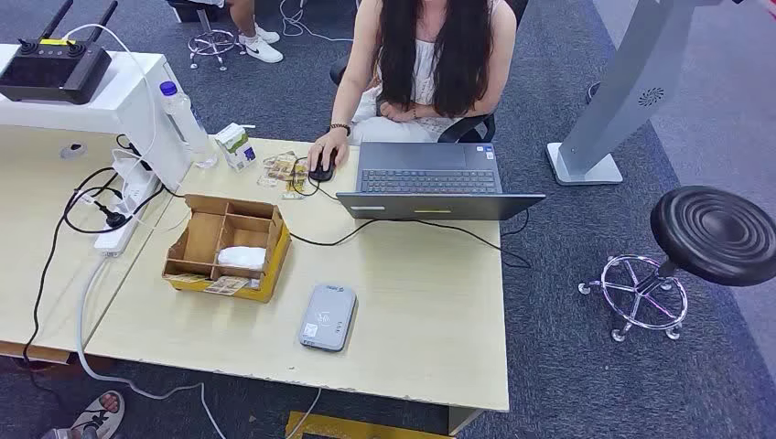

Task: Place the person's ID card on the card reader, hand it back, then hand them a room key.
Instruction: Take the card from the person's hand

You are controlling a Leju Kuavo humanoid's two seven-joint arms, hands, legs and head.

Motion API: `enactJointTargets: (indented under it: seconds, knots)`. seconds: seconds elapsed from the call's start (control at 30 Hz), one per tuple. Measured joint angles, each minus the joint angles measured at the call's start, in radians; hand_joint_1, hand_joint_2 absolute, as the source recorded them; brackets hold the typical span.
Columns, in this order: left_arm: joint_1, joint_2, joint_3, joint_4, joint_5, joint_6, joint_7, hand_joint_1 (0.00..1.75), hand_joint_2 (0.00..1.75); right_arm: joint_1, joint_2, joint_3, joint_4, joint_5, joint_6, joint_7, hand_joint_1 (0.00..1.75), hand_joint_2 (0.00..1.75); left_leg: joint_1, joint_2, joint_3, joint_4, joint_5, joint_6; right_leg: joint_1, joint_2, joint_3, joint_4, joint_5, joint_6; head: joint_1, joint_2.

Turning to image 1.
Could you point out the white wrapped card packet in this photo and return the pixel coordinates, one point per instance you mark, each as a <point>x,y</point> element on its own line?
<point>242,257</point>

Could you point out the small milk carton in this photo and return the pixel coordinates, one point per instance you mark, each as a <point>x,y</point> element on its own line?
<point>235,148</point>

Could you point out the grey laptop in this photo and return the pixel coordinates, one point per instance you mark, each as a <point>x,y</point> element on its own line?
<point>424,182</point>

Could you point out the person's right hand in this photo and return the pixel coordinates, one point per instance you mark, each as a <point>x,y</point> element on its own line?
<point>330,148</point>

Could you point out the person's left hand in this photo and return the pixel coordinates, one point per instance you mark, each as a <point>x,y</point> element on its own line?
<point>397,113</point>

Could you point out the cardboard divider box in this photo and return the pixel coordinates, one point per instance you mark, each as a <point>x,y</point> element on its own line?
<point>203,236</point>

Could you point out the white power adapter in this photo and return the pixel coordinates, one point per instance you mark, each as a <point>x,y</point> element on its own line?
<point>130,166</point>

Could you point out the patterned ID card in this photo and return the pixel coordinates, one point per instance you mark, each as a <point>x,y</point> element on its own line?
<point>280,163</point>

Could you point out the clear plastic card sleeve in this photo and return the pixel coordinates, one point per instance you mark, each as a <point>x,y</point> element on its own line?
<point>270,179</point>

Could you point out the black antenna remote controller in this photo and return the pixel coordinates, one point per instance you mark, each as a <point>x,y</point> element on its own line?
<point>54,72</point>

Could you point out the white power strip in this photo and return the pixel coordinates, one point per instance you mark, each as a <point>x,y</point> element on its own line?
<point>121,233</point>

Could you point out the clear plastic water bottle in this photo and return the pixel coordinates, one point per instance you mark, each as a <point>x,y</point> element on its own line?
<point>185,121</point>

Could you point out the person's foot in sandal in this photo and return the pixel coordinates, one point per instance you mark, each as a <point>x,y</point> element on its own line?
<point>100,415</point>

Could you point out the patterned room key card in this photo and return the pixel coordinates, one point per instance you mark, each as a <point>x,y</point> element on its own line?
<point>187,279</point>
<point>225,285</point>

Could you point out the black computer mouse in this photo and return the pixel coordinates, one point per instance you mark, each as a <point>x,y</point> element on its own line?
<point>321,176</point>

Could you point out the grey card reader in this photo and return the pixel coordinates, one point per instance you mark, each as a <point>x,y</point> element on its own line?
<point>327,318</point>

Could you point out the person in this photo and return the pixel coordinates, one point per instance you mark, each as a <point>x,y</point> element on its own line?
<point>260,48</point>
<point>448,60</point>

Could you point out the chrome base stool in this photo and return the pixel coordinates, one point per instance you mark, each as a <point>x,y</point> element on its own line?
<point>212,43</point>

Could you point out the grey kiosk stand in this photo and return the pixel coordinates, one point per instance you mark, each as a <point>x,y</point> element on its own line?
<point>630,79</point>

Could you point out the white desk cabinet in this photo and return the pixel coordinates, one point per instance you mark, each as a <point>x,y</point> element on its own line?
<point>121,103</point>

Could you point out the black round stool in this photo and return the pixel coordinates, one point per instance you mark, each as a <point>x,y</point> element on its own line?
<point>715,236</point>

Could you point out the grey desk grommet cap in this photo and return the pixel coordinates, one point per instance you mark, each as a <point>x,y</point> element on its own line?
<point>73,151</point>

